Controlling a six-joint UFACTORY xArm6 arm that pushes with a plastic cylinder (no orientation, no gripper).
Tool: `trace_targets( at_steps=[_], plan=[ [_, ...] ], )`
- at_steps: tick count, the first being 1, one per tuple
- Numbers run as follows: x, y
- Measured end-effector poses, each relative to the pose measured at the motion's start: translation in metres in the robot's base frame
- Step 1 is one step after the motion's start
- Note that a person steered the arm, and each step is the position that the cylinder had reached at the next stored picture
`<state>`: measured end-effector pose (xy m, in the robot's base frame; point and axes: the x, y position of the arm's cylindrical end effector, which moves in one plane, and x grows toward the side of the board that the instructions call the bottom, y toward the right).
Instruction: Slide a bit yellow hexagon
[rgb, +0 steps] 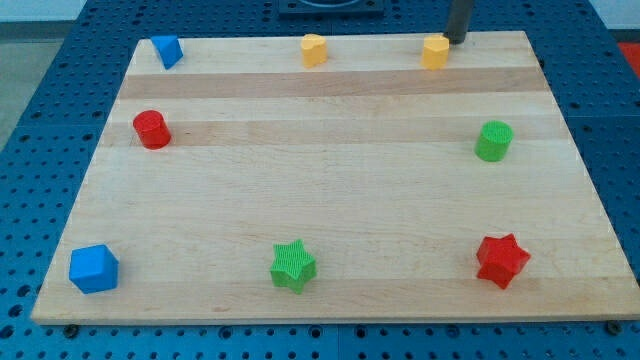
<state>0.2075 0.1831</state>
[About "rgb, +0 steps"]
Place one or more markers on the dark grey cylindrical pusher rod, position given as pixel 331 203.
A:
pixel 459 18

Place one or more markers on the yellow hexagon block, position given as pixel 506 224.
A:
pixel 435 52

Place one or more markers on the green cylinder block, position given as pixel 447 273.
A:
pixel 493 141

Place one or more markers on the yellow heart block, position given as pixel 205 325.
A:
pixel 314 50

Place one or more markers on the red object at edge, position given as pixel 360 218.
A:
pixel 631 52

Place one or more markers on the red star block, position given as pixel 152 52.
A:
pixel 501 259

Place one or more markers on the wooden board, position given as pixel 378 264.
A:
pixel 369 159

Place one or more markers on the blue triangular prism block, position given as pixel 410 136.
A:
pixel 168 48

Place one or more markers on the green star block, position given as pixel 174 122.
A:
pixel 292 267

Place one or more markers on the red cylinder block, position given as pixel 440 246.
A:
pixel 151 129

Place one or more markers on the blue cube block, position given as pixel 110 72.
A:
pixel 93 269

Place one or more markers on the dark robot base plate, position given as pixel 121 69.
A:
pixel 329 7

